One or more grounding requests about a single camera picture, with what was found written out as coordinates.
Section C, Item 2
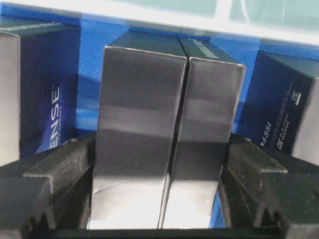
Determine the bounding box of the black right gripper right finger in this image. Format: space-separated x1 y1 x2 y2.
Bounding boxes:
219 134 319 239

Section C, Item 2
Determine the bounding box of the black RealSense box top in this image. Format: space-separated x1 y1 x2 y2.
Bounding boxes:
0 17 81 165

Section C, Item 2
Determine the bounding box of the clear plastic storage case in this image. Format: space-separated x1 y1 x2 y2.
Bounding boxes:
5 0 319 45

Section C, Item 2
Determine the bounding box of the black realsense box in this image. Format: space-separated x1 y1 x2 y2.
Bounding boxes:
89 31 245 230
237 51 319 164
0 17 81 165

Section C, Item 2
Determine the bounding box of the blue mat inside case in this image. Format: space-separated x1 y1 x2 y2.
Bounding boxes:
0 4 319 230

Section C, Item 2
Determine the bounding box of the black RealSense box bottom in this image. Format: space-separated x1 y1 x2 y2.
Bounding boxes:
237 51 319 164

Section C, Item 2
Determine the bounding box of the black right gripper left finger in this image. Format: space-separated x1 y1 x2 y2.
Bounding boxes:
0 133 96 239

